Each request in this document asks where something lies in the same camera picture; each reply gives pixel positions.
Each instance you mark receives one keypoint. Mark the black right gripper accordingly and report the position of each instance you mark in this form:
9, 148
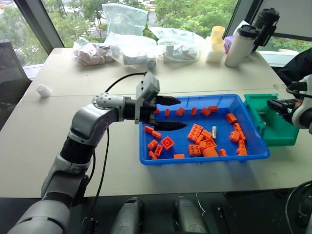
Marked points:
288, 109

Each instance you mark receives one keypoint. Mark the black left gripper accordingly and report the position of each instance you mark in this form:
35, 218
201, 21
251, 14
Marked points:
149, 107

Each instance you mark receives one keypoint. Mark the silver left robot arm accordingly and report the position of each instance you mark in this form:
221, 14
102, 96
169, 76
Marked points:
92, 117

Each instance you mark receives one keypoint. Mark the green plastic bin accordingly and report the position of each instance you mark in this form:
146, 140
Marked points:
280, 131

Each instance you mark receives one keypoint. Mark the blue plastic bin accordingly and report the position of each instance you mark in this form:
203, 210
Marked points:
182, 146

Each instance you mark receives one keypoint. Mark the small orange building brick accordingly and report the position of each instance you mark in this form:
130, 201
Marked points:
241, 135
167, 112
152, 144
180, 111
158, 150
235, 136
223, 152
156, 134
242, 151
231, 118
214, 108
202, 145
206, 133
199, 139
237, 126
149, 129
156, 111
179, 156
241, 144
193, 111
152, 155
205, 112

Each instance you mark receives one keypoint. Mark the square orange building brick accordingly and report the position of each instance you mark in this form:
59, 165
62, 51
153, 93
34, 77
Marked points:
194, 150
167, 143
210, 143

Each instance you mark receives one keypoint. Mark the large orange building brick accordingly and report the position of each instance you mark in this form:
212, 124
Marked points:
210, 152
194, 132

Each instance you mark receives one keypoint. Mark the black garment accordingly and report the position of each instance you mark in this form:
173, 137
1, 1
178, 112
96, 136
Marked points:
296, 65

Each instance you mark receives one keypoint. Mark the silver battery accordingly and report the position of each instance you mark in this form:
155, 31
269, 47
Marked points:
214, 132

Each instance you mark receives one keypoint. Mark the white power strip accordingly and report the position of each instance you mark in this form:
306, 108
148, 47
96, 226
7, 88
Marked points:
178, 53

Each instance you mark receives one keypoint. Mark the plastic bag with white item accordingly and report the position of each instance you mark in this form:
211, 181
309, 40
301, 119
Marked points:
136, 52

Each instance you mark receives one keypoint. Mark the white tumbler with black lid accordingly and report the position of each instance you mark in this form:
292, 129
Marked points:
237, 48

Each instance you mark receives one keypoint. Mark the white foam block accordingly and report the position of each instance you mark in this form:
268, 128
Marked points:
214, 54

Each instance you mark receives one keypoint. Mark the plastic bag with power strip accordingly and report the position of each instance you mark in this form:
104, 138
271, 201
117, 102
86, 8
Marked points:
178, 36

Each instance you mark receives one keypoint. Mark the purple object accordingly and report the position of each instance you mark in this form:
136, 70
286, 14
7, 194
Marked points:
228, 45

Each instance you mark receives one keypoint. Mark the pale yellow cup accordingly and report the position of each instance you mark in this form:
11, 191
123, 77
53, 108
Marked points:
217, 34

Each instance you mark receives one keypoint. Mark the plastic bag with pink items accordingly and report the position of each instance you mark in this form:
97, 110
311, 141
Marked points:
92, 54

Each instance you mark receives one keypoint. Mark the tall clear plastic bag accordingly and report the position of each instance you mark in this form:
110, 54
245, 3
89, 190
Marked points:
124, 19

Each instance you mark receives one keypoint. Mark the dark grey rounded shape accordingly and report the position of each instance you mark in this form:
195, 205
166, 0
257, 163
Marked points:
189, 217
128, 217

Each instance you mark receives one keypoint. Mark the small white cap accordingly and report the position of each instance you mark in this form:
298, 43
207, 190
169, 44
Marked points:
44, 90

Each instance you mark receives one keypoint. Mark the dark chair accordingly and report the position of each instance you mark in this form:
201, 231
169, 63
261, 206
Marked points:
12, 92

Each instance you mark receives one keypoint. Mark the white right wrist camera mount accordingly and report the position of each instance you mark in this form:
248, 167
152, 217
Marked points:
301, 114

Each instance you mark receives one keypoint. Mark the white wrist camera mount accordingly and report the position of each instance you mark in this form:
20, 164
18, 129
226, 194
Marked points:
148, 85
301, 114

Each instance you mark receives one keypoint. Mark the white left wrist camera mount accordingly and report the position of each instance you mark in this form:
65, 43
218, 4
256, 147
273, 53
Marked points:
148, 85

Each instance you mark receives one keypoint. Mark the dark window frame post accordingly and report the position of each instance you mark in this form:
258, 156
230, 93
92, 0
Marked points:
39, 22
240, 14

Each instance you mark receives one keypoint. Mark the black flat bracket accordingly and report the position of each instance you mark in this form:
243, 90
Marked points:
225, 219

